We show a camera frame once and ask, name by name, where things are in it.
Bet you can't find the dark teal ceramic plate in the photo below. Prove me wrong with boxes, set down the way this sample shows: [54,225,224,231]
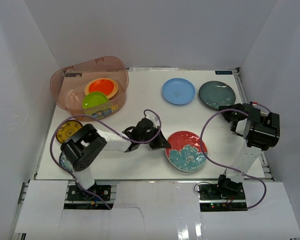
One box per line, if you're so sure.
[198,80,236,111]

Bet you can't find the red plate with teal waves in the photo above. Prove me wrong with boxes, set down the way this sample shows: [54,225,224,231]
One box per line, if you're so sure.
[165,130,207,173]

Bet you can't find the light blue plastic plate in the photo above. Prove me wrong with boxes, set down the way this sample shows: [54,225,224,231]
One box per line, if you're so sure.
[161,78,196,106]

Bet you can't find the beige plastic plate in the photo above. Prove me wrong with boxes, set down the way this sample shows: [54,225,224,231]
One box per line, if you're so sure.
[84,78,119,99]

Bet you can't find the orange plastic plate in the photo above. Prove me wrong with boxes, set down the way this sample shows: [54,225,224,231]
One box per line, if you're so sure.
[88,78,115,95]

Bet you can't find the lime green plastic plate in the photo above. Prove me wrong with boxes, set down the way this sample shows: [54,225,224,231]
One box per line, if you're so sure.
[82,91,109,109]

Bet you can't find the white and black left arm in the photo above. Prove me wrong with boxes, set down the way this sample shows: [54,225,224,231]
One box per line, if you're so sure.
[60,117,171,200]

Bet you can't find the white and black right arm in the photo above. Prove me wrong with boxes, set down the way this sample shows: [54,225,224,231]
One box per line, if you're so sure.
[215,102,281,200]

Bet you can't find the pink translucent plastic bin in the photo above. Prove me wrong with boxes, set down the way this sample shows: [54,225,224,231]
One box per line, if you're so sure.
[50,56,129,120]

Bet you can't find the small blue label sticker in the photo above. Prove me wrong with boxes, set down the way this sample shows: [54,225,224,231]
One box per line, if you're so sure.
[215,70,233,75]

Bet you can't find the yellow and black patterned plate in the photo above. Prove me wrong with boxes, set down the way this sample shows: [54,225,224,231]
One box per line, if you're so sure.
[56,120,83,144]

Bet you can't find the blue and white porcelain plate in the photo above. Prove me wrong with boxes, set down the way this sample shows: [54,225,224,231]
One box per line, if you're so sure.
[59,153,73,172]

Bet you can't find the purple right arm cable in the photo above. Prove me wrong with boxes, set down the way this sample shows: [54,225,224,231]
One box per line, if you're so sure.
[193,101,273,211]

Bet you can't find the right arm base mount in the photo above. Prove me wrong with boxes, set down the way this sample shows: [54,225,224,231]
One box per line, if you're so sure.
[193,182,248,213]

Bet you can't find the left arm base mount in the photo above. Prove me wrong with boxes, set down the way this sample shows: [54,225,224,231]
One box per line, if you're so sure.
[63,184,116,210]

